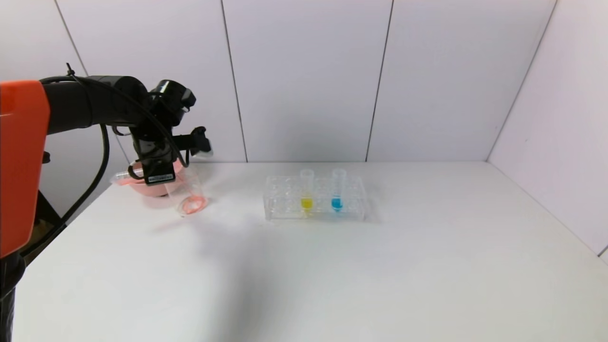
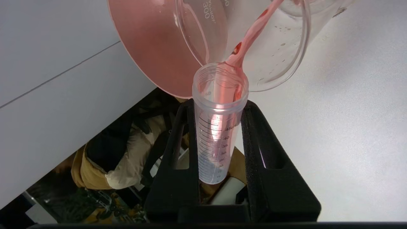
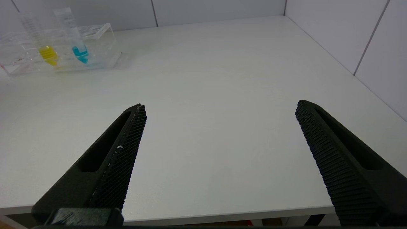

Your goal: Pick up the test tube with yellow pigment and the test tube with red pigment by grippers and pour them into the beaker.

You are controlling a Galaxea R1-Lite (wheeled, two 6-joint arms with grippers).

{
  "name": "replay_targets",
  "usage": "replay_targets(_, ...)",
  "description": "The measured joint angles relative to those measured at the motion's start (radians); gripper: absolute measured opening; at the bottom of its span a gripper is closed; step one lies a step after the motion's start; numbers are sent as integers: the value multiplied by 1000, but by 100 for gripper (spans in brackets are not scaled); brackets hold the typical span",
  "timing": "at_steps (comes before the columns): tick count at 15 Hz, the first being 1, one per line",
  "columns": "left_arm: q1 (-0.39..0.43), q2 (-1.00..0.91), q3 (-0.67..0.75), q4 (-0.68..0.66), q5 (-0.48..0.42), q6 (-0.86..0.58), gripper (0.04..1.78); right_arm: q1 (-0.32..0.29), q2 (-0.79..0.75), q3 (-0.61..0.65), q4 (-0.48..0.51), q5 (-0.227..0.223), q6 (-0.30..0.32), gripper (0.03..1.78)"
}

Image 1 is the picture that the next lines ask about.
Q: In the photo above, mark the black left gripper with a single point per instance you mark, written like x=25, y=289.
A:
x=159, y=175

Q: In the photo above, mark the red pigment test tube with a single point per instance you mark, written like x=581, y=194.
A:
x=124, y=176

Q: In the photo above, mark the yellow pigment test tube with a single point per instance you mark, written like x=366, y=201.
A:
x=307, y=203

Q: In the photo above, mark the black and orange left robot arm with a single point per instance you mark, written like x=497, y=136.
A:
x=23, y=152

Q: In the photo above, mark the clear glass beaker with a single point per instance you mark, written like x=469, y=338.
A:
x=192, y=204

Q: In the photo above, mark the clear plastic test tube rack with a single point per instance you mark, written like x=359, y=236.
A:
x=285, y=199

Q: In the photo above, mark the blue pigment test tube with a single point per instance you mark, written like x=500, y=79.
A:
x=337, y=203

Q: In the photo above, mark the pink bowl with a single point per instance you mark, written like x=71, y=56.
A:
x=147, y=189

